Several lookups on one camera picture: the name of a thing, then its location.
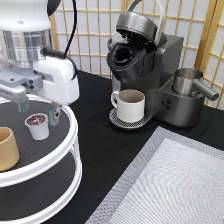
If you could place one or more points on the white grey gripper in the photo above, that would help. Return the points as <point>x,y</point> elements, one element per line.
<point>52,79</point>

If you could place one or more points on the white coffee pod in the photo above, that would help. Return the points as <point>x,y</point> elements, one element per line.
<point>38,126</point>

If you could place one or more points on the grey pod coffee machine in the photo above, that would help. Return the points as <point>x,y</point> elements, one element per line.
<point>141,57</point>

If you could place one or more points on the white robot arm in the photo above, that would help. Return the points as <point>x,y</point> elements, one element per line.
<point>31,65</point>

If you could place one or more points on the tan wooden cup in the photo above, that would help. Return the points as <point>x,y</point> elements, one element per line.
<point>9,153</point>

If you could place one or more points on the white two-tier round shelf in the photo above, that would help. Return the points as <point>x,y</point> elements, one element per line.
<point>48,172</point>

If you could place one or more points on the black tablecloth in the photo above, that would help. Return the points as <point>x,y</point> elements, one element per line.
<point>106,151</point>

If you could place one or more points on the white ceramic mug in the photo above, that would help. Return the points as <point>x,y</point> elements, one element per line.
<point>129,105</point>

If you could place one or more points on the steel milk frother jug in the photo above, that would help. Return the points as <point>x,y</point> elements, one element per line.
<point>187,81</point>

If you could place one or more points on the grey woven placemat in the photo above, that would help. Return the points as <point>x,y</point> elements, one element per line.
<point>172,180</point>

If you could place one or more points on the wooden shoji screen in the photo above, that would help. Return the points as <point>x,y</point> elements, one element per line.
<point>86,25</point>

